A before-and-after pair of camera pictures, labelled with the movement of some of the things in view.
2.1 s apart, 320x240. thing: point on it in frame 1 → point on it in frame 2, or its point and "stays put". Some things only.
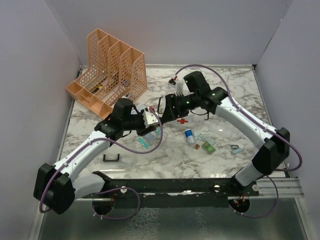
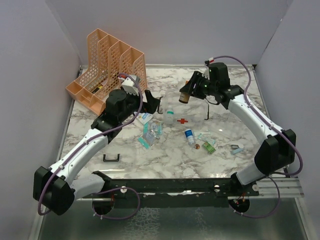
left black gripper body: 136,123 → 133,103
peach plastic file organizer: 118,71 stays put
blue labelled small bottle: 189,136 stays put
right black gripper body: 183,103 → 204,87
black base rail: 178,192 stays put
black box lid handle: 105,160 stays put
